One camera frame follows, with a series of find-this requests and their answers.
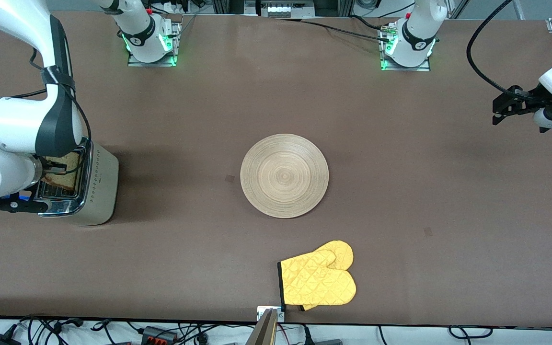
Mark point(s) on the wooden camera post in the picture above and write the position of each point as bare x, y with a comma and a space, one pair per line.
264, 333

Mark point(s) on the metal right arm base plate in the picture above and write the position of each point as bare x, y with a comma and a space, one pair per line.
134, 61

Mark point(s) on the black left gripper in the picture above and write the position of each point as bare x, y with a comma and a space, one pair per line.
528, 103

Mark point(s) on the small metal camera bracket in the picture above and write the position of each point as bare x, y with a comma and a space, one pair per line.
260, 311

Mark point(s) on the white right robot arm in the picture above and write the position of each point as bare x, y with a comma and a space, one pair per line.
12, 120

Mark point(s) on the brown-crusted bread slice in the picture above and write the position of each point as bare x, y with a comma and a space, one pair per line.
67, 181

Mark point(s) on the grey power strip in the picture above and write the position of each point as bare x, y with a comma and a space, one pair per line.
283, 8

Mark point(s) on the black orange connector box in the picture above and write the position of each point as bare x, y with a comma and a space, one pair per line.
158, 334

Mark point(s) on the yellow quilted oven mitt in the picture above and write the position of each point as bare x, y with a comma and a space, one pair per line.
319, 280

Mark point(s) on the silver beige two-slot toaster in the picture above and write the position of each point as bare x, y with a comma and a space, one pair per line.
103, 187

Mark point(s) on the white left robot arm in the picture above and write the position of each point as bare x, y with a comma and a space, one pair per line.
415, 43

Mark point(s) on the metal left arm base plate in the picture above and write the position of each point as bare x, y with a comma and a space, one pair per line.
424, 68

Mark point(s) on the round wooden plate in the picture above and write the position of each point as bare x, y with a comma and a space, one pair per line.
284, 176

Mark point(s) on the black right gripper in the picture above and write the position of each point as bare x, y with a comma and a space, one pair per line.
54, 167

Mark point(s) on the black power adapter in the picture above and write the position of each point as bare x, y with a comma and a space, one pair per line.
0, 340

